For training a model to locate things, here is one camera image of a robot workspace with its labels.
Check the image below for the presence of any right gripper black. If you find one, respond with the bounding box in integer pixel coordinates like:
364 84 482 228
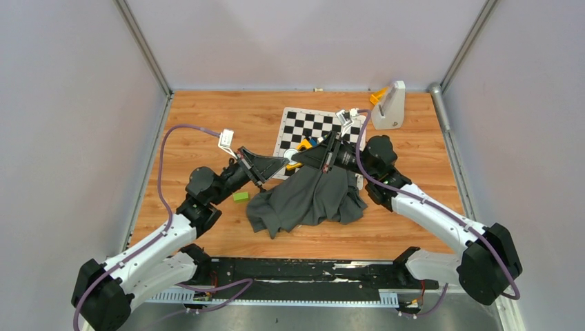
292 130 376 179

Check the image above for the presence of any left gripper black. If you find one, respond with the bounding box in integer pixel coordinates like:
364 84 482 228
210 147 289 206

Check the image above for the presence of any grey t-shirt garment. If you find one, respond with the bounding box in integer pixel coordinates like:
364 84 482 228
246 167 368 239

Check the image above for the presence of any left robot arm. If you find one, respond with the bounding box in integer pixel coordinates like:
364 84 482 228
71 147 289 330

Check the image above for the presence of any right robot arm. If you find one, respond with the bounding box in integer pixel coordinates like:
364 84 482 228
292 132 523 305

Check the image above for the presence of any colourful stacked block tower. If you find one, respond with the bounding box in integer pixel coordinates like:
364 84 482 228
307 137 324 147

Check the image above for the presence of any yellow triangle block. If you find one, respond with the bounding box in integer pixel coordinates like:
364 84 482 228
296 139 313 152

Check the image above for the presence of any black white checkerboard mat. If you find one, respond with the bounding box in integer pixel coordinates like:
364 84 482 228
273 107 366 180

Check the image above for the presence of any green rectangular block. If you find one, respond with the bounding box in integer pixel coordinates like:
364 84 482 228
232 192 250 203

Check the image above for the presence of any orange clip behind stand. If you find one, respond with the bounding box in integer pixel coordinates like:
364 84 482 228
369 86 388 106

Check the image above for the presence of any white wedge stand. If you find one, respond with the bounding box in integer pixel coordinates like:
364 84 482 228
371 81 406 130

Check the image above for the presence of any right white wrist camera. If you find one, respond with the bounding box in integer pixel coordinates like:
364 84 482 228
335 108 359 138

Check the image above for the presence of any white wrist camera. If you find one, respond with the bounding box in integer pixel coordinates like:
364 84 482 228
217 129 237 158
335 108 359 138

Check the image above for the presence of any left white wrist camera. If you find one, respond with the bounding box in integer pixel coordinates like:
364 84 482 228
217 129 237 158

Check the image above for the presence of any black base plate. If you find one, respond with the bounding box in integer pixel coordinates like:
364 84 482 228
186 257 439 302

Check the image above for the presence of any aluminium frame rail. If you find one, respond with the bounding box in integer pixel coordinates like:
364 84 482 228
82 255 526 331

